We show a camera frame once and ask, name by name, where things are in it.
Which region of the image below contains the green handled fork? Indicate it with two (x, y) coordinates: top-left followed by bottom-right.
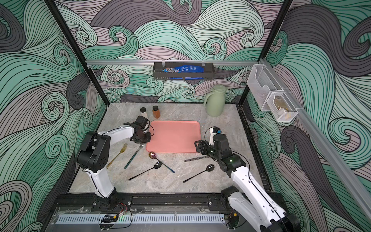
(124, 144), (144, 169)

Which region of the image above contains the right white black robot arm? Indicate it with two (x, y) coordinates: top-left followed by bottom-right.
(194, 133), (300, 232)

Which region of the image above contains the aluminium wall rail right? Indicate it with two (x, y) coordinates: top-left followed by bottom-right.
(259, 59), (371, 220)

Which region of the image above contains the dark metal wall shelf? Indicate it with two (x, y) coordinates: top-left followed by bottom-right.
(153, 63), (215, 80)

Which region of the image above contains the small clear bin with contents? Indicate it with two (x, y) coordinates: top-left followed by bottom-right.
(267, 92), (298, 123)

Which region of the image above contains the aluminium wall rail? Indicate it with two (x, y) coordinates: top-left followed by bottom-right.
(86, 59), (259, 67)
(259, 59), (371, 220)

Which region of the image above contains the pink plastic tray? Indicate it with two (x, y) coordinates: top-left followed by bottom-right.
(146, 120), (201, 153)

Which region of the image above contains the orange spice jar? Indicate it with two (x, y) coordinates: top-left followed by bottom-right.
(152, 105), (160, 119)

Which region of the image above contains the white spice jar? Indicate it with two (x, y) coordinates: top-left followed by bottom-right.
(140, 107), (149, 119)

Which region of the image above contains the grey handled fork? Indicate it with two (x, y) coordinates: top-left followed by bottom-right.
(184, 156), (210, 162)

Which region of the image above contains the gold fork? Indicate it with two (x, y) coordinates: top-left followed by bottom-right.
(106, 143), (128, 169)

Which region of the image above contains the aluminium wall rail back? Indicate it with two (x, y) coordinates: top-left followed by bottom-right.
(86, 59), (259, 67)

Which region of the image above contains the sage green thermos jug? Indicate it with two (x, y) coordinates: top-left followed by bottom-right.
(203, 85), (227, 117)

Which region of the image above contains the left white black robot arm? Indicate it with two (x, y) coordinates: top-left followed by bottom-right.
(76, 116), (151, 211)

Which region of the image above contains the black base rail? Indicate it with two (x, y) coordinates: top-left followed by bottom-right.
(54, 192), (286, 212)

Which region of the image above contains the clear plastic wall bin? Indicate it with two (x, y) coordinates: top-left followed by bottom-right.
(247, 64), (283, 111)

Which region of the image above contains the blue snack packet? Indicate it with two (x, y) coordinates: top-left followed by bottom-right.
(162, 65), (204, 73)

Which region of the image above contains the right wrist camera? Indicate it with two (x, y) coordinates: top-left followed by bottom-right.
(209, 127), (221, 145)

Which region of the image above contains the white perforated cable duct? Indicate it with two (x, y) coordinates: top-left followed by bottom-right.
(55, 213), (225, 225)

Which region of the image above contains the black spoon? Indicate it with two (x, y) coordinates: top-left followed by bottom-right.
(128, 161), (162, 181)
(183, 164), (215, 183)

